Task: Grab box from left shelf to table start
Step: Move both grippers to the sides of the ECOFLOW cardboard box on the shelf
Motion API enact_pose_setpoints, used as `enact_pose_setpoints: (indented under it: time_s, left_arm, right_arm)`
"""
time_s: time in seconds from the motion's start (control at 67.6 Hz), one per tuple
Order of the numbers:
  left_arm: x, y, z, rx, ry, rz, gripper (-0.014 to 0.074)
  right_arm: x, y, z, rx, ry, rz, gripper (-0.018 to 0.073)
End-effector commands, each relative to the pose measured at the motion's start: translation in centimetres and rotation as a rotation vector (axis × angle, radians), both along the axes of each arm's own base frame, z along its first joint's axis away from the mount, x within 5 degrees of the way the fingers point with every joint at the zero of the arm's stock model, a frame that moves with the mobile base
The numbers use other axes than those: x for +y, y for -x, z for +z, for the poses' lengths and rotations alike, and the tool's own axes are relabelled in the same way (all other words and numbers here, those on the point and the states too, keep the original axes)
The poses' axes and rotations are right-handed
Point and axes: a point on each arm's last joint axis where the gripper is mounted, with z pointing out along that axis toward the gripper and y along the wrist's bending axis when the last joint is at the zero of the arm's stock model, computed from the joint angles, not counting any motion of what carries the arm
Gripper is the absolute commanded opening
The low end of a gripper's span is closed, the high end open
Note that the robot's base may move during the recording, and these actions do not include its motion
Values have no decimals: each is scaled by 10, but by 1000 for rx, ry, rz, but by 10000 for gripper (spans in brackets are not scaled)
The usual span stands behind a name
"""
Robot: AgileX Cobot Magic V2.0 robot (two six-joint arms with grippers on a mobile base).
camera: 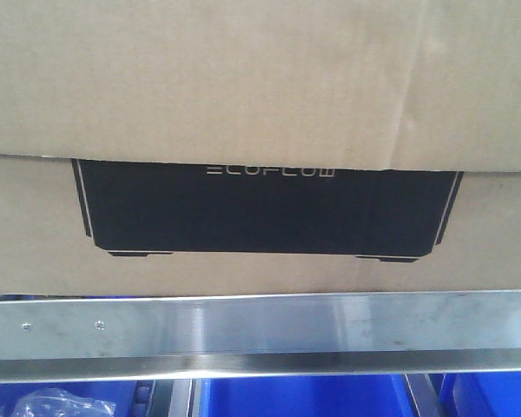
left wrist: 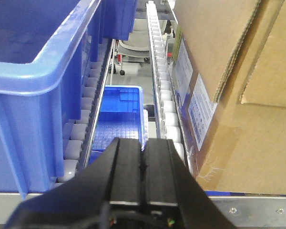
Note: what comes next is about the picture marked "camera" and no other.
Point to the blue plastic bin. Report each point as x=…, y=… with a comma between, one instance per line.
x=481, y=394
x=338, y=395
x=122, y=398

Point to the clear plastic bag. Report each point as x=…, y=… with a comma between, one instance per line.
x=57, y=402

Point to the metal shelf rack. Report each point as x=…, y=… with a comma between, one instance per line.
x=184, y=341

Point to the brown cardboard box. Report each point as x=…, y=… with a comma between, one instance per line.
x=259, y=147

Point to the blue plastic bin right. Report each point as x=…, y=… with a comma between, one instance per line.
x=481, y=394

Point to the blue plastic bin left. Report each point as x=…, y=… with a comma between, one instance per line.
x=122, y=398

